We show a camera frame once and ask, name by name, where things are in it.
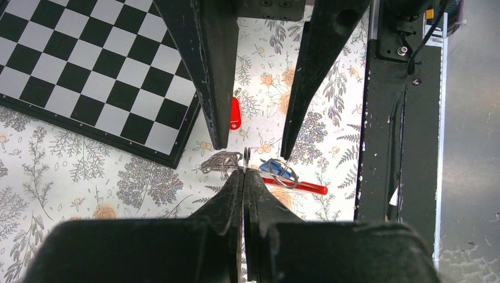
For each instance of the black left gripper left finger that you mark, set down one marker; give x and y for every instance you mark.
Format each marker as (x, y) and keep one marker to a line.
(204, 247)

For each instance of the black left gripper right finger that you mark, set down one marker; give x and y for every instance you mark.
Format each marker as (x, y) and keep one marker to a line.
(281, 247)

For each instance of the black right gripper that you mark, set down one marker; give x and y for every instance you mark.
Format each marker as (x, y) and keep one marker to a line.
(206, 35)

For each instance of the key with blue tag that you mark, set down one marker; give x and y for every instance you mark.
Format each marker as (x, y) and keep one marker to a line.
(279, 173)

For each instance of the metal keyring holder red handle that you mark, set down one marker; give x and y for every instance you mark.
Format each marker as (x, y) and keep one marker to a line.
(225, 161)

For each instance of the key with red tag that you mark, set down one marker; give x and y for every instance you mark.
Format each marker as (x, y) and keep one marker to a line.
(236, 117)

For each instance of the black white chessboard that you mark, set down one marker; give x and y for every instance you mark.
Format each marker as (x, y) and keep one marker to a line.
(108, 70)

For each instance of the floral patterned table mat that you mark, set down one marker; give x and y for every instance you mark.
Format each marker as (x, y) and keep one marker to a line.
(51, 175)

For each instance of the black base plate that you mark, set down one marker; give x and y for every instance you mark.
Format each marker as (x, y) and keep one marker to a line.
(400, 158)

